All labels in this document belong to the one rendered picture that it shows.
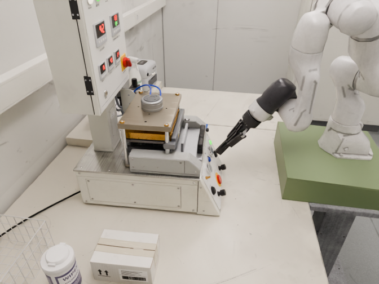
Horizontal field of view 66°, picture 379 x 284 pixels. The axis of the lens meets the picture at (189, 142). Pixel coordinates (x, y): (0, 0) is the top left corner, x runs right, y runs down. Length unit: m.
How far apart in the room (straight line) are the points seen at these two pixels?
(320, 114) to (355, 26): 2.40
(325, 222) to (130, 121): 1.12
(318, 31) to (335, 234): 1.08
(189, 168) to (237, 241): 0.30
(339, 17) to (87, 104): 0.80
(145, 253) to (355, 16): 0.91
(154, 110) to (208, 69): 2.52
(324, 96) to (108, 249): 2.74
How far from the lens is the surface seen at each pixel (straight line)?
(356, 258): 2.22
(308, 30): 1.04
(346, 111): 1.32
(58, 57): 0.95
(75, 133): 1.63
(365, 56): 1.20
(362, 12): 1.01
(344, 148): 1.40
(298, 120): 1.15
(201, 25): 3.42
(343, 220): 1.68
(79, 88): 0.96
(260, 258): 1.06
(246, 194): 1.26
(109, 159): 1.15
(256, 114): 1.17
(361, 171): 1.37
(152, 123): 0.99
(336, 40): 3.12
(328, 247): 1.82
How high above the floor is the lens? 1.59
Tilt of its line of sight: 33 degrees down
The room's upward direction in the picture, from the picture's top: 1 degrees clockwise
